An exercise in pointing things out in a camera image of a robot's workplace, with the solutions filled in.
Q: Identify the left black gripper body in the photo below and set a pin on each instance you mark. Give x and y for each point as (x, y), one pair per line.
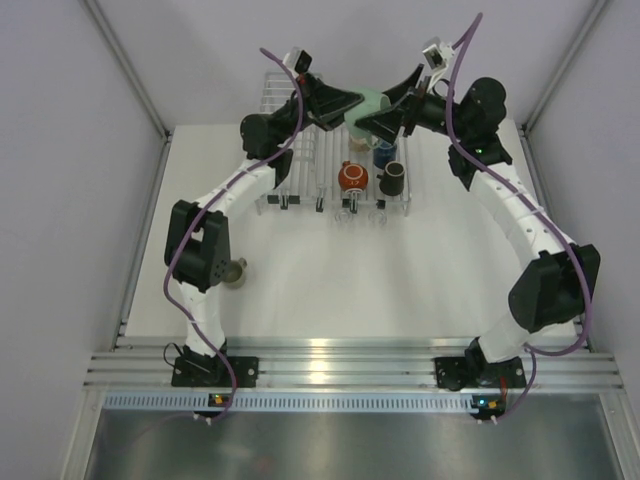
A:
(311, 103)

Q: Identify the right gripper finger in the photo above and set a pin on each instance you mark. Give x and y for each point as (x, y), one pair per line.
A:
(384, 124)
(403, 94)

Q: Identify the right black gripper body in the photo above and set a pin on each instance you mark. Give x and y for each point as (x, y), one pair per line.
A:
(424, 110)

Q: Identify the teal mug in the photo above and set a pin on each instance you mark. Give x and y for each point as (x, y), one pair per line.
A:
(373, 101)

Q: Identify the dark blue mug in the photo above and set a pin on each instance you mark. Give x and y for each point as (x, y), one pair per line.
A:
(383, 154)

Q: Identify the brown mug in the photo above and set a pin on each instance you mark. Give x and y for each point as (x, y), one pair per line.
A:
(392, 179)

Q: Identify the grey-green small cup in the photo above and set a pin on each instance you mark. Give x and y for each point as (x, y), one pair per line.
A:
(236, 273)

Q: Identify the beige speckled cup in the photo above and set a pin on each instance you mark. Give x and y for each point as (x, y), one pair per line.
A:
(359, 145)

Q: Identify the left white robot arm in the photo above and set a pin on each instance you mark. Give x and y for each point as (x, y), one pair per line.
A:
(198, 250)

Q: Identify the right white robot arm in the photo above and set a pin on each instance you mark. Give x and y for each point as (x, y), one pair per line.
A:
(558, 276)

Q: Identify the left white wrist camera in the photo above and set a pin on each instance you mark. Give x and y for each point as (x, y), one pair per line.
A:
(297, 60)

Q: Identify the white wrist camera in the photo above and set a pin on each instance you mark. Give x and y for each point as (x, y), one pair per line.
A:
(438, 54)
(297, 60)

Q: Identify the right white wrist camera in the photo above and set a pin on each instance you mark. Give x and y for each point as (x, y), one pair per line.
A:
(438, 54)

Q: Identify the tall white wire rack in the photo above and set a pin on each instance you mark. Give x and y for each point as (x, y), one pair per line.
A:
(299, 188)

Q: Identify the silver wire dish rack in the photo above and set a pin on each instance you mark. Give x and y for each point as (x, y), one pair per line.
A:
(332, 152)

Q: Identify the aluminium rail frame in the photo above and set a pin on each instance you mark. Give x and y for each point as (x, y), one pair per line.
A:
(368, 364)

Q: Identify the slotted cable duct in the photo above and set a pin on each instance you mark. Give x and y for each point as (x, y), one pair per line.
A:
(301, 402)

